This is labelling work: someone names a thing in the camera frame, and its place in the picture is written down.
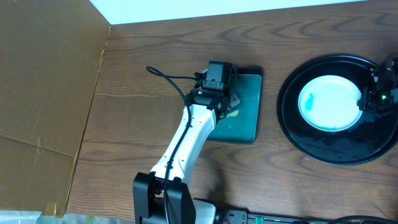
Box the round black serving tray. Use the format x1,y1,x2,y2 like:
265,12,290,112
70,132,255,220
277,55,397,166

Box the black rectangular water tray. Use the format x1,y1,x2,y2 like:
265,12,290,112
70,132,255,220
208,67,263,144

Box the green yellow sponge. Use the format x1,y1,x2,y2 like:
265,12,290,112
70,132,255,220
226,109,239,118

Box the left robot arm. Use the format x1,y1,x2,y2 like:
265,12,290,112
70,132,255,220
132,77,231,223

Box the black right cable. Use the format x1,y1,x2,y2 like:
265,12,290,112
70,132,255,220
329,215,398,224

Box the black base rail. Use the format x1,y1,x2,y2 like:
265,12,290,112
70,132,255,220
192,203,330,224

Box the brown cardboard panel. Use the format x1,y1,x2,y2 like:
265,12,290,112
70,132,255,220
1,0,111,217

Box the mint plate top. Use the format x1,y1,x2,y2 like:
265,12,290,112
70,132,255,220
298,75,363,132

